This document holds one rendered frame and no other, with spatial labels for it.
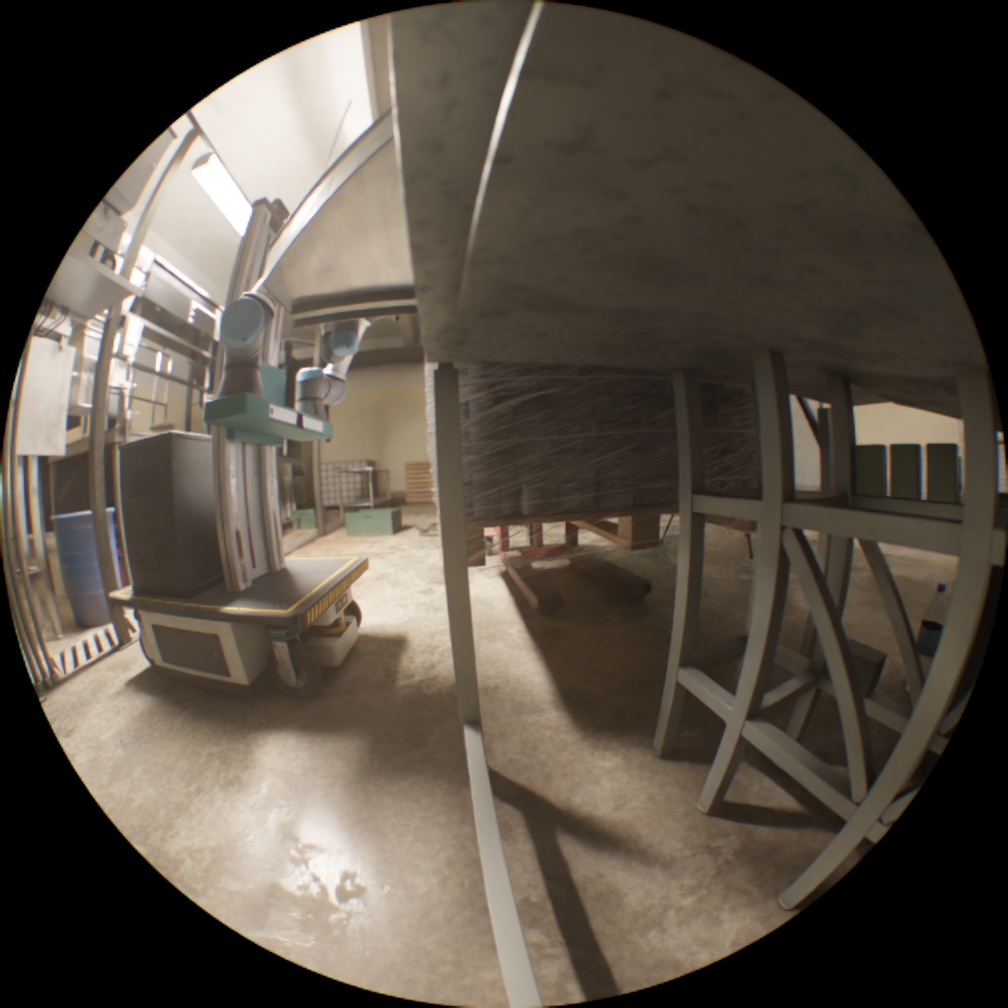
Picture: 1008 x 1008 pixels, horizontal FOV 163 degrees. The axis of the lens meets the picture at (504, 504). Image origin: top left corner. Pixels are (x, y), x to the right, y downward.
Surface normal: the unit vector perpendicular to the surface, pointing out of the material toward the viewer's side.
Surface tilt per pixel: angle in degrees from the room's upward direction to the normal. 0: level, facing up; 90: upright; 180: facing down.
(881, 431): 90
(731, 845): 0
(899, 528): 90
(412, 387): 90
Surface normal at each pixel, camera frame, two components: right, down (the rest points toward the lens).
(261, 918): -0.05, -1.00
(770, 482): -0.99, 0.06
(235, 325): 0.56, 0.16
